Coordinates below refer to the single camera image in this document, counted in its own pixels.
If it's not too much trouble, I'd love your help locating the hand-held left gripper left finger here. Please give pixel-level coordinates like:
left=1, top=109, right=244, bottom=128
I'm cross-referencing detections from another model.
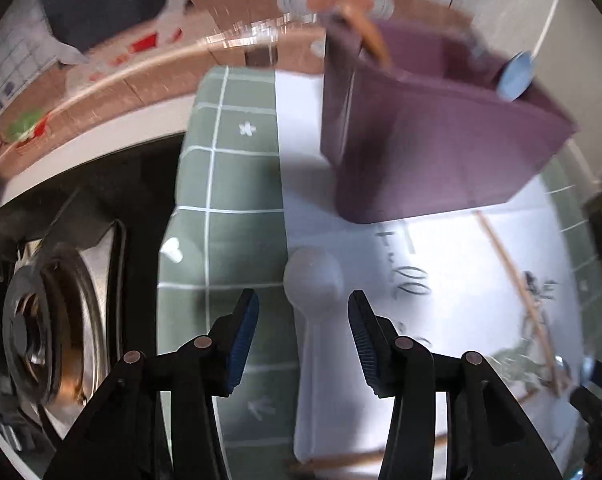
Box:
left=43, top=288, right=260, bottom=480

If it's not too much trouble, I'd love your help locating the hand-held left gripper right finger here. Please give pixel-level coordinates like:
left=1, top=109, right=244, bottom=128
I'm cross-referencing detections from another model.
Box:
left=347, top=290, right=564, bottom=480

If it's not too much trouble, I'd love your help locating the white spoon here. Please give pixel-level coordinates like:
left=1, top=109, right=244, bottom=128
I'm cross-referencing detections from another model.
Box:
left=283, top=247, right=392, bottom=463

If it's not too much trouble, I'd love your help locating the purple utensil holder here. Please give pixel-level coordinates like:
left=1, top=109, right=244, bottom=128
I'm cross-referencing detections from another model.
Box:
left=320, top=15, right=579, bottom=225

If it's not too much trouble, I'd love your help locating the brown wooden spoon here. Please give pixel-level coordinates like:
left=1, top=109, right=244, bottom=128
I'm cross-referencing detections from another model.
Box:
left=338, top=2, right=392, bottom=67

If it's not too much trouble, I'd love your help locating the blue plastic spoon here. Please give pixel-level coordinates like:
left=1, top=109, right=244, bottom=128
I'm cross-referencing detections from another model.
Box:
left=496, top=50, right=536, bottom=102

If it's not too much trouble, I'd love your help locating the green white checked tablecloth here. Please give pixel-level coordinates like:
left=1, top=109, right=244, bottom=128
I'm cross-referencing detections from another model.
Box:
left=156, top=65, right=602, bottom=480

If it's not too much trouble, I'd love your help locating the black gas stove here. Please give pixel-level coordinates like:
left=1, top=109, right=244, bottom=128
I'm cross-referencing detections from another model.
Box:
left=0, top=135, right=192, bottom=480

